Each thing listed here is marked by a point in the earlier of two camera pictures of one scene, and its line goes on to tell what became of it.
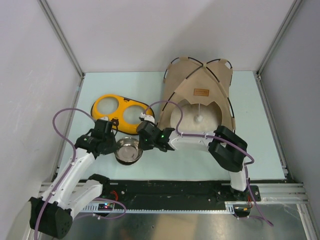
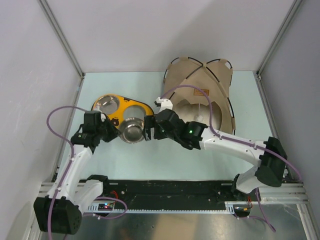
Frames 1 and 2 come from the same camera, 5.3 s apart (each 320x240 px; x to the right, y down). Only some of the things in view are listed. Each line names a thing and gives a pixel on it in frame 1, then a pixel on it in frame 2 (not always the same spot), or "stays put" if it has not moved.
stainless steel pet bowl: x=127 y=152 → x=131 y=130
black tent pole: x=209 y=70 stays put
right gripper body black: x=146 y=144 → x=160 y=133
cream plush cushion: x=196 y=118 stays put
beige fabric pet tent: x=200 y=83 stays put
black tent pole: x=194 y=72 stays put
